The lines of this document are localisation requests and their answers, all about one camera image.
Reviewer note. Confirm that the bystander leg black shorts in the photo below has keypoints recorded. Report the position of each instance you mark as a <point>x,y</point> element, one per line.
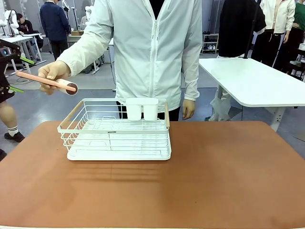
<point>7,112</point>

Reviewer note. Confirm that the large white table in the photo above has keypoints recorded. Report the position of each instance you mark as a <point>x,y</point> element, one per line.
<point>252,81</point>

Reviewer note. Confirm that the person in navy jacket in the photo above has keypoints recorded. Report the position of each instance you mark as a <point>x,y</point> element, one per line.
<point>54,23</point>

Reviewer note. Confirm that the white crumpled fabric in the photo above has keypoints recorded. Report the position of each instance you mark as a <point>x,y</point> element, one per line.
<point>220,107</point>

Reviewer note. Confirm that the person's right hand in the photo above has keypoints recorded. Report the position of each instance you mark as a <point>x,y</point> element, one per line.
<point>56,69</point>

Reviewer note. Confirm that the person's torso white jacket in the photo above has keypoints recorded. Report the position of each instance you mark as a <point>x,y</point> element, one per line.
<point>152,47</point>

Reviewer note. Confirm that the person's left forearm white sleeve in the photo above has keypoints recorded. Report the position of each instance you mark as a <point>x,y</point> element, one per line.
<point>193,71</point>

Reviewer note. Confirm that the person's right forearm white sleeve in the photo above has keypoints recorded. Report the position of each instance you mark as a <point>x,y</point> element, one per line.
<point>88,45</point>

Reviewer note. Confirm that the black sneaker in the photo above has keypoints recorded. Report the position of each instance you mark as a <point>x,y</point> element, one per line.
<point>2,154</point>
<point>14,137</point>

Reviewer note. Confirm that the wooden shoe rack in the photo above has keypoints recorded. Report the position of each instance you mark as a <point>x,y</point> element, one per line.
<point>210,44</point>

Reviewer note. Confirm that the black stand pole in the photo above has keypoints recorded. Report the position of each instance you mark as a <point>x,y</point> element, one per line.
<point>250,35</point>

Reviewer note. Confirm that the person's left hand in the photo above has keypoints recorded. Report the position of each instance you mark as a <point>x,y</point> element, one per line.
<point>188,109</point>

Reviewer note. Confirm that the black shirt on mannequin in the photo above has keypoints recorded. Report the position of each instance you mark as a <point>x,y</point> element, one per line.
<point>236,28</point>

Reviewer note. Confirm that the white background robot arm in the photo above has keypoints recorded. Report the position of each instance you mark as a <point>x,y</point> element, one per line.
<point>88,14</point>
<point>9,20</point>

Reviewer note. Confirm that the white height-adjustable desk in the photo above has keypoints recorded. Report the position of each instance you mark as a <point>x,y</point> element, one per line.
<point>21,38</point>

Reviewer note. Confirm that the cardboard box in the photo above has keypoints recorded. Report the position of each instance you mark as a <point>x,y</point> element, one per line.
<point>77,33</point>

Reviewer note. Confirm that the white drip tray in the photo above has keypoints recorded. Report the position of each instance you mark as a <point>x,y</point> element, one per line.
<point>119,157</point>

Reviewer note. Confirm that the person in cream jacket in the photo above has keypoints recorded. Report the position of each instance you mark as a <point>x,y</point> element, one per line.
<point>274,23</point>

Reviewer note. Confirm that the white utensil cup holder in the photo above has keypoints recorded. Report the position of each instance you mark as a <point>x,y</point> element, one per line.
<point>141,108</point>

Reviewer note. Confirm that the seated person in black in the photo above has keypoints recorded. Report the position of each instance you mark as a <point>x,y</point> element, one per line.
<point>27,27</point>

